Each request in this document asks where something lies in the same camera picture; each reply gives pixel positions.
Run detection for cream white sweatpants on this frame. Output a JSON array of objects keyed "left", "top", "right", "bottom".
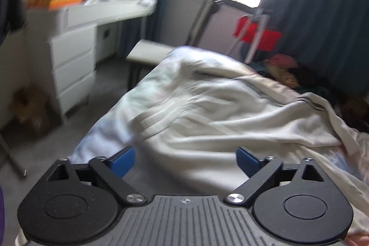
[{"left": 119, "top": 77, "right": 368, "bottom": 234}]

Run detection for white stool bench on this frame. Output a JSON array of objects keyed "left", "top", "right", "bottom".
[{"left": 126, "top": 40, "right": 174, "bottom": 91}]

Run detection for pile of mixed clothes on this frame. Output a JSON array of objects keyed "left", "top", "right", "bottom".
[{"left": 249, "top": 54, "right": 368, "bottom": 132}]

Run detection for pastel pink quilt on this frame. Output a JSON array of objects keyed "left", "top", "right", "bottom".
[{"left": 14, "top": 46, "right": 369, "bottom": 246}]

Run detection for red garment on steamer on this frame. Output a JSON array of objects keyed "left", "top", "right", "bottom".
[{"left": 233, "top": 15, "right": 283, "bottom": 52}]

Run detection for garment steamer stand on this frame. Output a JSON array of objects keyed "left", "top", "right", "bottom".
[{"left": 224, "top": 0, "right": 271, "bottom": 64}]

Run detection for cardboard box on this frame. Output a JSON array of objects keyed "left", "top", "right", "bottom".
[{"left": 9, "top": 85, "right": 50, "bottom": 136}]

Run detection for teal blue curtain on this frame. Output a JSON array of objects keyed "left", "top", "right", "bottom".
[{"left": 268, "top": 0, "right": 368, "bottom": 94}]

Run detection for white vanity desk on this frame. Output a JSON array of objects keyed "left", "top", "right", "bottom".
[{"left": 25, "top": 0, "right": 157, "bottom": 117}]

